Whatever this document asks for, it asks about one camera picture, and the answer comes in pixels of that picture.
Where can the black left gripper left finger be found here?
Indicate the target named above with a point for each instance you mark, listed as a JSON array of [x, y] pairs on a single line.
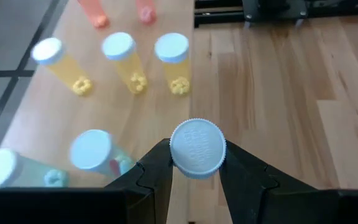
[[104, 205]]

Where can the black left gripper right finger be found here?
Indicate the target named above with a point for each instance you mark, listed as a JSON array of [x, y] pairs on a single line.
[[275, 202]]

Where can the green medicine bottle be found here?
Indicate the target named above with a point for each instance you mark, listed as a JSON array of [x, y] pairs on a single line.
[[11, 171], [92, 152]]

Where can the clear container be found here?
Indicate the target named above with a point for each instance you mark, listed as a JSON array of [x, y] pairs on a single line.
[[197, 149]]

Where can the yellow medicine bottle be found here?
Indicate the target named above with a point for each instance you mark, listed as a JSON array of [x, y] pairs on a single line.
[[172, 48], [50, 51], [120, 46]]

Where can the pink medicine bottle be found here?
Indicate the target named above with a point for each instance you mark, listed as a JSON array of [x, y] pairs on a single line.
[[95, 14], [146, 12]]

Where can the wooden shelf with black frame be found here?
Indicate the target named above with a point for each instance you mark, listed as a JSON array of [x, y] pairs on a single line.
[[57, 118]]

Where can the black aluminium rig frame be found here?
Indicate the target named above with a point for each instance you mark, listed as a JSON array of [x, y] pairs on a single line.
[[219, 20]]

